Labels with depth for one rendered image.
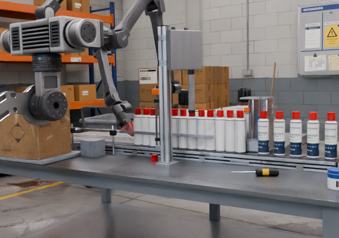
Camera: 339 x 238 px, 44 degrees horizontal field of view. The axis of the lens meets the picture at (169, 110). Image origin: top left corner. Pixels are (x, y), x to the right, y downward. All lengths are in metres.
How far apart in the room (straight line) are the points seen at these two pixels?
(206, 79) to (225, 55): 1.54
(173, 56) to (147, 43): 6.13
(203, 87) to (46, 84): 3.82
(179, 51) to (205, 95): 3.68
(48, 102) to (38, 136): 0.27
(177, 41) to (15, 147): 1.01
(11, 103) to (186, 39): 0.86
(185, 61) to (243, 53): 5.00
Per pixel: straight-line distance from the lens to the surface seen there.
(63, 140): 2.35
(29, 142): 2.26
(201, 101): 5.69
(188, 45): 2.05
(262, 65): 6.87
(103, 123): 4.72
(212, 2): 7.39
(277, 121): 1.98
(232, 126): 2.06
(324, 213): 1.58
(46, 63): 2.02
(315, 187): 1.68
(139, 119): 2.32
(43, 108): 2.00
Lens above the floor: 1.25
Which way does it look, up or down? 5 degrees down
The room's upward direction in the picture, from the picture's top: 1 degrees counter-clockwise
